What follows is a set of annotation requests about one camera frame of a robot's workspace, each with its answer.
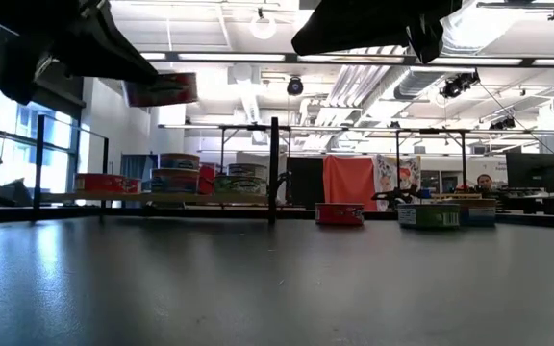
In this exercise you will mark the black table mat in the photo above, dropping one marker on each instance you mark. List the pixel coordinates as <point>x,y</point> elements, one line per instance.
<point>277,288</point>

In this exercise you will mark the black computer monitor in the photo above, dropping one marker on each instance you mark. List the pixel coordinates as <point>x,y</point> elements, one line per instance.
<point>532,173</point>

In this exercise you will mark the red background object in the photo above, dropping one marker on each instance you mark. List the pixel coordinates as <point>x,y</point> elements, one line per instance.
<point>207,180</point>

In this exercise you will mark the person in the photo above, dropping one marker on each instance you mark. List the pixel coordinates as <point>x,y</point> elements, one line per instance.
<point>484,181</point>

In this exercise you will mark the round white ceiling lamp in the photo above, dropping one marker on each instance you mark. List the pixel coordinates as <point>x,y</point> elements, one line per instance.
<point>253,30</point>

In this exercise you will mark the black ceiling track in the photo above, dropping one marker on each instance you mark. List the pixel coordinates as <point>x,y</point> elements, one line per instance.
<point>517,5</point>

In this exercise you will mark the silver ventilation duct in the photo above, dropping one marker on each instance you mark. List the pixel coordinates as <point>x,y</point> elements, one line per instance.
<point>421,79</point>

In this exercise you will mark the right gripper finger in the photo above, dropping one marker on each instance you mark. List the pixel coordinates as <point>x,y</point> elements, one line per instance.
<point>354,24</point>

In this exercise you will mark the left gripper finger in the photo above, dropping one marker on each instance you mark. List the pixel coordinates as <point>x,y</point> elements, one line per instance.
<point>104,48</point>

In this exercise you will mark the red albacore tuna can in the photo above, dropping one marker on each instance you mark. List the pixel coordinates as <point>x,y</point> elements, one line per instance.
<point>339,215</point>
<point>99,183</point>
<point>171,91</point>
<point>133,186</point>

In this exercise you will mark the window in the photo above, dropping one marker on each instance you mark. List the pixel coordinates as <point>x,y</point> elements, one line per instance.
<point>17,144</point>

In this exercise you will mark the blue background panel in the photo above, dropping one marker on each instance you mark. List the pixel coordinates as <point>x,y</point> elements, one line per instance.
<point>135,165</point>

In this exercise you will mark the wooden background table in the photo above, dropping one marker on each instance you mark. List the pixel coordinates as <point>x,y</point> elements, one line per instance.
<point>450,196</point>

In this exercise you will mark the orange hanging cloth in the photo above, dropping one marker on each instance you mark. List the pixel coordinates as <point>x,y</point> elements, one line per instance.
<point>349,180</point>

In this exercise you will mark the dark chair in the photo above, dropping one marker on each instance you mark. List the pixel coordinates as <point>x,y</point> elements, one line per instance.
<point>17,190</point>

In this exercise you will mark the background desk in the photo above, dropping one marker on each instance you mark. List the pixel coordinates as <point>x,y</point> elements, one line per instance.
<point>527,204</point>

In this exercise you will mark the black shelf post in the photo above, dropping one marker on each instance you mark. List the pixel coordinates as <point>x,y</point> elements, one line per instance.
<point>273,158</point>

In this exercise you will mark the patterned hanging cloth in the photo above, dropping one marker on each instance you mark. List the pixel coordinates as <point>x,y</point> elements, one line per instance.
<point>395,173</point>

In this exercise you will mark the black ceiling camera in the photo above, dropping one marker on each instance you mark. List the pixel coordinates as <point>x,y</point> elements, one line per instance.
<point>294,87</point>

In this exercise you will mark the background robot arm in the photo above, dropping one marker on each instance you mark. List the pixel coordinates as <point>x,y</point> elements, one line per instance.
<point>395,196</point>

